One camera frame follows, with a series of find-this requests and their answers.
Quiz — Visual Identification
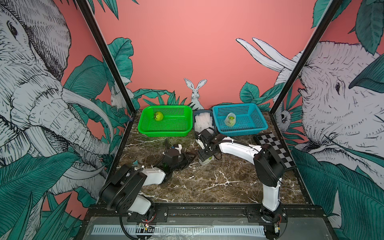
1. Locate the black frame post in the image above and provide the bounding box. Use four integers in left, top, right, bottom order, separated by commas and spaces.
76, 0, 136, 115
269, 0, 343, 116

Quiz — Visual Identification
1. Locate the custard apple green upper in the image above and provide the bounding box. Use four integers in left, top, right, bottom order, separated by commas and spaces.
154, 112, 164, 122

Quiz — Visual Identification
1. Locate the custard apple with dark spots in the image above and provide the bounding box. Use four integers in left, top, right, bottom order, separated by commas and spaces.
226, 116, 236, 127

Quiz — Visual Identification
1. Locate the white slotted cable duct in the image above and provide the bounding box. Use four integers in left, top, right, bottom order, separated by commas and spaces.
89, 224, 266, 238

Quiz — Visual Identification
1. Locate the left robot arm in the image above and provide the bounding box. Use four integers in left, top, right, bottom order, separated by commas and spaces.
99, 141, 196, 223

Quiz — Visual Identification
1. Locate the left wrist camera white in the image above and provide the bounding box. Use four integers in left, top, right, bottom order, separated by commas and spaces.
174, 144, 182, 154

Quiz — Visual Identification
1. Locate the black frame post right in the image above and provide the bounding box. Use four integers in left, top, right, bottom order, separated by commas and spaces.
269, 0, 343, 116

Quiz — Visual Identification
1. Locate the checkerboard calibration board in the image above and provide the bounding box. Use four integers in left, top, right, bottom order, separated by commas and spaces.
254, 133, 297, 170

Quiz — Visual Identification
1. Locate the grey bin of foam nets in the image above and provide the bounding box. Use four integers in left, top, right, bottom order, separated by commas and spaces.
194, 110, 215, 134

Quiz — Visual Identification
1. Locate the black front frame rail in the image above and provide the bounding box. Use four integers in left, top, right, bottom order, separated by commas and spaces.
86, 202, 326, 224

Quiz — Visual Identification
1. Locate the black frame post left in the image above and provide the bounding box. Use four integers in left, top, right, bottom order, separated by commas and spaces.
76, 0, 136, 115

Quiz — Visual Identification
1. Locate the white foam net sleeve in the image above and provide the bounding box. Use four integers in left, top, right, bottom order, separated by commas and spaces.
224, 113, 236, 127
199, 156, 215, 166

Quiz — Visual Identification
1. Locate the green plastic basket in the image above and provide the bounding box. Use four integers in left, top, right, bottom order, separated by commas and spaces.
138, 105, 193, 137

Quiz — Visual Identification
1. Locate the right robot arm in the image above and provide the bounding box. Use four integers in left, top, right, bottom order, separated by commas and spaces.
194, 128, 286, 224

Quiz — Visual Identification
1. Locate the teal plastic basket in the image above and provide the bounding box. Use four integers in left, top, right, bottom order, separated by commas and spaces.
212, 103, 268, 137

